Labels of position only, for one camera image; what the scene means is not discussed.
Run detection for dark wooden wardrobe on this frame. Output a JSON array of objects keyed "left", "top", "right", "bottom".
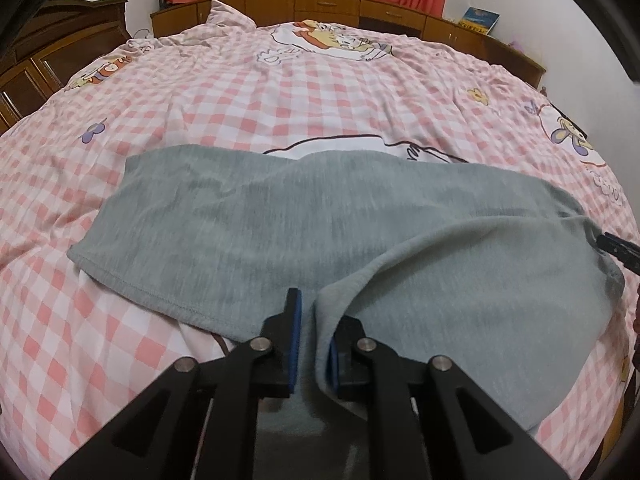
[{"left": 0, "top": 0, "right": 129, "bottom": 134}]

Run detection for grey pants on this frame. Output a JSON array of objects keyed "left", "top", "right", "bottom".
[{"left": 67, "top": 144, "right": 626, "bottom": 480}]

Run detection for blue book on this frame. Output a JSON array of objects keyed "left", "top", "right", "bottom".
[{"left": 457, "top": 6, "right": 501, "bottom": 36}]

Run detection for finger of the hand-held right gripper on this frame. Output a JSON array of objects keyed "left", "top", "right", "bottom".
[{"left": 594, "top": 232, "right": 640, "bottom": 276}]

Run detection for long wooden cabinet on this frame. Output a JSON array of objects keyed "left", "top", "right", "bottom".
[{"left": 150, "top": 0, "right": 547, "bottom": 87}]

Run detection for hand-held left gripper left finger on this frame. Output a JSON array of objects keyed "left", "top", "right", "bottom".
[{"left": 50, "top": 287, "right": 306, "bottom": 480}]

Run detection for pink checked printed blanket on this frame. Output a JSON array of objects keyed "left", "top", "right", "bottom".
[{"left": 0, "top": 0, "right": 640, "bottom": 480}]

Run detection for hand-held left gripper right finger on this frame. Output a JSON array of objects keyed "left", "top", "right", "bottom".
[{"left": 325, "top": 316, "right": 571, "bottom": 480}]

